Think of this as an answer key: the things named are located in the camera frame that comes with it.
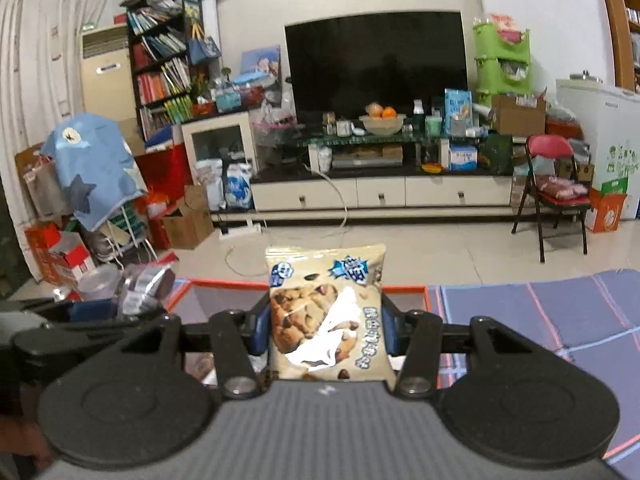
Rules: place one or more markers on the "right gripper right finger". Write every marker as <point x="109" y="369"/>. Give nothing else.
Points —
<point x="419" y="334"/>

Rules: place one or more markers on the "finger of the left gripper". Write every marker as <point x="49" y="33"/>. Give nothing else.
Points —
<point x="96" y="310"/>

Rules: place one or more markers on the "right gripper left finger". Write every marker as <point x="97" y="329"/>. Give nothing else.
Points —
<point x="234" y="336"/>

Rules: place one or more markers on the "silver snack bag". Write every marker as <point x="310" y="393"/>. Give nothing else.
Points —
<point x="143" y="289"/>

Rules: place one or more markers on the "beige chocolate cookie packet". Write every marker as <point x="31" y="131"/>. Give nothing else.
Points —
<point x="326" y="314"/>

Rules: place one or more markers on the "clear plastic jar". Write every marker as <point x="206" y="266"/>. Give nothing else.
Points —
<point x="100" y="283"/>

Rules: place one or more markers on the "orange cardboard box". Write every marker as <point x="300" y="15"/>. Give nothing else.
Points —
<point x="196" y="302"/>

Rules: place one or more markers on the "blue star fabric cover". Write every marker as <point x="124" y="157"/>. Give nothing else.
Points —
<point x="95" y="167"/>

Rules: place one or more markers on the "white tv stand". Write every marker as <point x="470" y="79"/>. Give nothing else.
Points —
<point x="383" y="192"/>

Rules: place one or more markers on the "purple plaid tablecloth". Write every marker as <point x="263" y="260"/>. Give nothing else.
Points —
<point x="592" y="322"/>

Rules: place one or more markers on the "white small cabinet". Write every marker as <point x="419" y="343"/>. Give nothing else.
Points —
<point x="222" y="159"/>

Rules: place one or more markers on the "red folding chair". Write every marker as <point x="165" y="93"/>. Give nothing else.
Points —
<point x="564" y="196"/>

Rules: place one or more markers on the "fruit bowl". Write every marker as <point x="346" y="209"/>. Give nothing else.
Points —
<point x="382" y="121"/>

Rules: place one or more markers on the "white air conditioner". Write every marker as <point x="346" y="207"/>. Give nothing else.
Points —
<point x="105" y="73"/>

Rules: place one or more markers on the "brown cardboard box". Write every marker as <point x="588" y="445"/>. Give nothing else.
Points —
<point x="518" y="115"/>

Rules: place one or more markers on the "black television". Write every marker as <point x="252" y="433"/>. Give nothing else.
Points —
<point x="342" y="65"/>

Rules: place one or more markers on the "green plastic shelf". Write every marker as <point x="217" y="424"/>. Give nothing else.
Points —
<point x="503" y="59"/>

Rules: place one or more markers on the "dark bookshelf with books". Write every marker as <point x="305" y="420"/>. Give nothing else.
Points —
<point x="170" y="53"/>

